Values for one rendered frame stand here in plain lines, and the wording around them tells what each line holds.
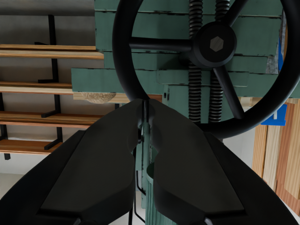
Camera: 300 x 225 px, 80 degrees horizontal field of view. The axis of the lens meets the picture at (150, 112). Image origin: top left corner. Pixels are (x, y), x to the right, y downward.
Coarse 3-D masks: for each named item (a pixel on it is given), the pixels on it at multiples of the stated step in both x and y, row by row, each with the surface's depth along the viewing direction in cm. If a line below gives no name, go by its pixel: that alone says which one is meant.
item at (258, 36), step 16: (96, 16) 42; (112, 16) 42; (144, 16) 42; (160, 16) 42; (176, 16) 42; (208, 16) 42; (240, 16) 42; (96, 32) 42; (144, 32) 43; (160, 32) 43; (176, 32) 43; (240, 32) 43; (256, 32) 43; (272, 32) 43; (96, 48) 43; (240, 48) 43; (256, 48) 44; (272, 48) 44
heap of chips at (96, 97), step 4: (84, 92) 46; (88, 92) 46; (84, 96) 47; (88, 96) 47; (92, 96) 47; (96, 96) 47; (100, 96) 47; (104, 96) 47; (108, 96) 48; (112, 96) 51; (88, 100) 49; (92, 100) 48; (96, 100) 48; (100, 100) 48; (104, 100) 49; (108, 100) 51
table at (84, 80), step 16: (80, 80) 45; (96, 80) 45; (112, 80) 45; (144, 80) 45; (160, 80) 35; (176, 80) 35; (208, 80) 36; (240, 80) 36; (256, 80) 45; (272, 80) 45; (240, 96) 46; (256, 96) 46
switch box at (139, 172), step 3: (135, 171) 97; (138, 171) 97; (141, 171) 97; (135, 174) 97; (138, 174) 98; (141, 174) 98; (135, 177) 98; (138, 177) 98; (141, 177) 98; (135, 180) 98; (138, 180) 98; (141, 180) 98; (135, 183) 99; (138, 183) 99; (141, 183) 99; (135, 186) 99; (141, 186) 99
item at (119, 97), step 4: (76, 92) 61; (80, 92) 61; (76, 96) 61; (80, 96) 61; (116, 96) 61; (120, 96) 61; (124, 96) 61; (120, 100) 61; (124, 100) 61; (128, 100) 61
